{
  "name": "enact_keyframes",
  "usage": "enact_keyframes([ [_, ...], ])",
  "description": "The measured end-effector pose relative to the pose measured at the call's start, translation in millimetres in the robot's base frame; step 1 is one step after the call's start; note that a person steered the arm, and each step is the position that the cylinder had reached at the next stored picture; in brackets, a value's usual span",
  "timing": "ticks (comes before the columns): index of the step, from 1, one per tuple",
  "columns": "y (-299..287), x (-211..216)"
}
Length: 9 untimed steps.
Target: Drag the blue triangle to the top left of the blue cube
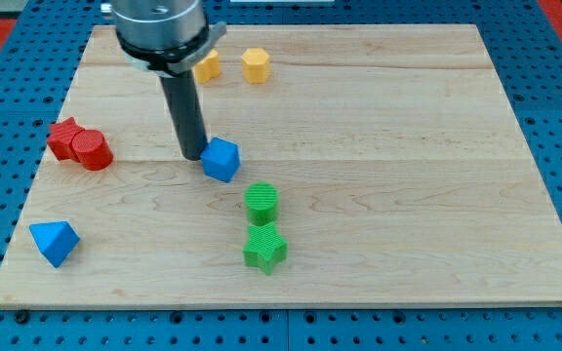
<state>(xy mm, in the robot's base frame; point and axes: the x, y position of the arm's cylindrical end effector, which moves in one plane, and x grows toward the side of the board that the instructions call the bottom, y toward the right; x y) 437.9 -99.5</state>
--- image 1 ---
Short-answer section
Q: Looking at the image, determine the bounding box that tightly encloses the green star block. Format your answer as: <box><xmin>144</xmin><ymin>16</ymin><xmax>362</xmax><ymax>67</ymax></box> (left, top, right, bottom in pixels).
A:
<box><xmin>242</xmin><ymin>221</ymin><xmax>288</xmax><ymax>275</ymax></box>

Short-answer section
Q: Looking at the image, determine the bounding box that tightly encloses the wooden board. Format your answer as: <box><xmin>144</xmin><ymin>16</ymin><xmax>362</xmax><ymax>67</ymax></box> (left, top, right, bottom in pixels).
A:
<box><xmin>0</xmin><ymin>24</ymin><xmax>562</xmax><ymax>310</ymax></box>

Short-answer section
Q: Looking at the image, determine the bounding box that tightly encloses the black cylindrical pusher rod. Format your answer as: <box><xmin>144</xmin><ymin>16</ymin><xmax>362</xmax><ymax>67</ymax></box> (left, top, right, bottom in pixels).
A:
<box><xmin>160</xmin><ymin>70</ymin><xmax>208</xmax><ymax>161</ymax></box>

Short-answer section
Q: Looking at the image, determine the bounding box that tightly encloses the red cylinder block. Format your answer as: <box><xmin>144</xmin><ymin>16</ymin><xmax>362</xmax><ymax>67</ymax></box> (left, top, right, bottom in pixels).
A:
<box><xmin>71</xmin><ymin>130</ymin><xmax>113</xmax><ymax>171</ymax></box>

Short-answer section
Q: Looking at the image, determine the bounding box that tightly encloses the green cylinder block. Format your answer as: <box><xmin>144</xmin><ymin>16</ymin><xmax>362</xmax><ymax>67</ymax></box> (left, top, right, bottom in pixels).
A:
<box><xmin>244</xmin><ymin>182</ymin><xmax>279</xmax><ymax>226</ymax></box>

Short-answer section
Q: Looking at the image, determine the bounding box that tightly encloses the yellow hexagon block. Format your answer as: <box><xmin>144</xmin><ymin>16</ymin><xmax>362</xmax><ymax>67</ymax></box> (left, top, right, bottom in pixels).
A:
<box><xmin>241</xmin><ymin>48</ymin><xmax>271</xmax><ymax>84</ymax></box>

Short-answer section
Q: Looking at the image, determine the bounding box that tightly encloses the yellow star block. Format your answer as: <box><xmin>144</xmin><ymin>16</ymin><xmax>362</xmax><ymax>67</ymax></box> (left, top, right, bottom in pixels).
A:
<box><xmin>193</xmin><ymin>50</ymin><xmax>221</xmax><ymax>84</ymax></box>

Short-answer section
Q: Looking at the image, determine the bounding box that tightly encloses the red star block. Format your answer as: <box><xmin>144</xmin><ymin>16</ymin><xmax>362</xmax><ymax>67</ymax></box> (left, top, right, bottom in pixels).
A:
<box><xmin>47</xmin><ymin>117</ymin><xmax>84</xmax><ymax>162</ymax></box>

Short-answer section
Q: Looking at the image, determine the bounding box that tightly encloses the blue cube block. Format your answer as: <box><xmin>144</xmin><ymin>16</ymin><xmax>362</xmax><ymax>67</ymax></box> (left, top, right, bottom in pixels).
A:
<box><xmin>201</xmin><ymin>137</ymin><xmax>240</xmax><ymax>182</ymax></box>

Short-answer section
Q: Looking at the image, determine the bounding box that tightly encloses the blue triangle block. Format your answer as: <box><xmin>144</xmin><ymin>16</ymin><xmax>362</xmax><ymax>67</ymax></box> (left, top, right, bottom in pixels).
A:
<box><xmin>28</xmin><ymin>221</ymin><xmax>80</xmax><ymax>268</ymax></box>

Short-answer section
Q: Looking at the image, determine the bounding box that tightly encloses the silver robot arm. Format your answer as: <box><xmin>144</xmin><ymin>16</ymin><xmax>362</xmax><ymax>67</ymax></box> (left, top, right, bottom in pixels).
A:
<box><xmin>100</xmin><ymin>0</ymin><xmax>226</xmax><ymax>161</ymax></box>

